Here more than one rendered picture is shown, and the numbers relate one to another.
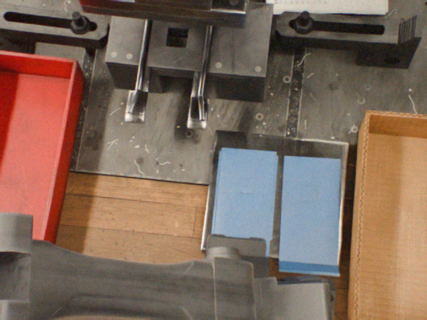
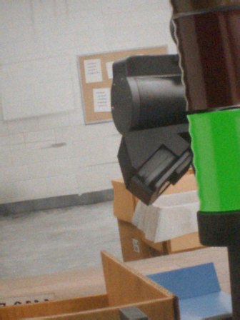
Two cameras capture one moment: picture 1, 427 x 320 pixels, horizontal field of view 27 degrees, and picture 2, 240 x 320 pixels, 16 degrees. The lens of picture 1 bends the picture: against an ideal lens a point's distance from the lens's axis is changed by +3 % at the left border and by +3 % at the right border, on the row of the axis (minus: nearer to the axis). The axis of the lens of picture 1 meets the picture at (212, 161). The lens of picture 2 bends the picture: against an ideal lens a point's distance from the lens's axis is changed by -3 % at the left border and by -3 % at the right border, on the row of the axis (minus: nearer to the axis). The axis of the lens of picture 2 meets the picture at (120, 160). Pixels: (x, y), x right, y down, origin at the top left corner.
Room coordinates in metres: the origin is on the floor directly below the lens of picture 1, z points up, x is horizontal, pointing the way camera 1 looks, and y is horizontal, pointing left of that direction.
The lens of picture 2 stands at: (0.87, -0.43, 1.09)
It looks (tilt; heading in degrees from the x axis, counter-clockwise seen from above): 3 degrees down; 156
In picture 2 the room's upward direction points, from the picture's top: 8 degrees counter-clockwise
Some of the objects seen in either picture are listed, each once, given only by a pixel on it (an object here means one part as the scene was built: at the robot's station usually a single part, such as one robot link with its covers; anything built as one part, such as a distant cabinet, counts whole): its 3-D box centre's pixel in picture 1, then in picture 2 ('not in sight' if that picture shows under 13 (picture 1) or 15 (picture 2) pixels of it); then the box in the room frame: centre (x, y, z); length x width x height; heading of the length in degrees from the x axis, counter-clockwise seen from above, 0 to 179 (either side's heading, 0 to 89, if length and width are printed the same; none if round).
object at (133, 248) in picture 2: not in sight; (169, 226); (-3.49, 1.74, 0.43); 0.57 x 0.53 x 0.58; 168
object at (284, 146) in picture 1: (275, 197); not in sight; (0.31, -0.07, 0.91); 0.17 x 0.16 x 0.02; 77
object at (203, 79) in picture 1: (207, 51); not in sight; (0.49, -0.01, 0.98); 0.13 x 0.01 x 0.03; 167
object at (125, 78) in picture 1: (192, 49); not in sight; (0.51, 0.01, 0.94); 0.20 x 0.10 x 0.07; 77
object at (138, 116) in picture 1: (138, 94); not in sight; (0.44, 0.08, 0.98); 0.07 x 0.02 x 0.01; 167
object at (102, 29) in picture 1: (52, 30); not in sight; (0.55, 0.19, 0.95); 0.15 x 0.03 x 0.10; 77
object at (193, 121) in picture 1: (200, 101); not in sight; (0.42, 0.01, 0.98); 0.07 x 0.02 x 0.01; 167
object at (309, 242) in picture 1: (310, 213); (204, 298); (0.27, -0.11, 0.93); 0.15 x 0.07 x 0.03; 170
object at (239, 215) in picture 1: (243, 205); not in sight; (0.29, -0.03, 0.93); 0.15 x 0.07 x 0.03; 169
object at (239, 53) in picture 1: (190, 35); not in sight; (0.51, 0.01, 0.98); 0.20 x 0.10 x 0.01; 77
